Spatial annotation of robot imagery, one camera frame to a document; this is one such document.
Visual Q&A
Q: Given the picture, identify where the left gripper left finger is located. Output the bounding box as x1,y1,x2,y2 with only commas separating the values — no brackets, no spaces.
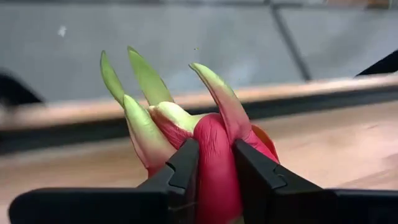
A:
8,138,200,224

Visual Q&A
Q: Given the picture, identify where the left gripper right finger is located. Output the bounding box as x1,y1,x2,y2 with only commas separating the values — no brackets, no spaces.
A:
233,139,398,224

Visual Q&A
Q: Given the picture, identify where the pink dragon fruit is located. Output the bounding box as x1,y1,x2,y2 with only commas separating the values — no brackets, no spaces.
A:
99,45,280,224

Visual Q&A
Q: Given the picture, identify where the black metal table frame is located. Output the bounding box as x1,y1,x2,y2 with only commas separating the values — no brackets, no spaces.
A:
0,83,398,156

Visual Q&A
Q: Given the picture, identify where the black frame bracket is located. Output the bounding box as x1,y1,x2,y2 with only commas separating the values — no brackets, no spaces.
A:
355,49,398,77

